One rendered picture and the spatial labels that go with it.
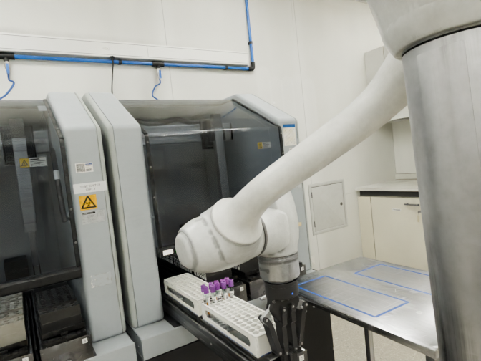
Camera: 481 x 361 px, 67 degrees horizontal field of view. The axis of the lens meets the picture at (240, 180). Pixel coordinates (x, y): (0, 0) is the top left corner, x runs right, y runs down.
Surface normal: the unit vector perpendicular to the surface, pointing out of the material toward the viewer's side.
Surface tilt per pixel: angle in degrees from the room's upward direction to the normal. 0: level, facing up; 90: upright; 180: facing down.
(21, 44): 90
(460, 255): 90
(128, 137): 90
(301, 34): 90
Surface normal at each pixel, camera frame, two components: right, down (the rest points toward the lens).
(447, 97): -0.73, 0.11
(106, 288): 0.53, -0.01
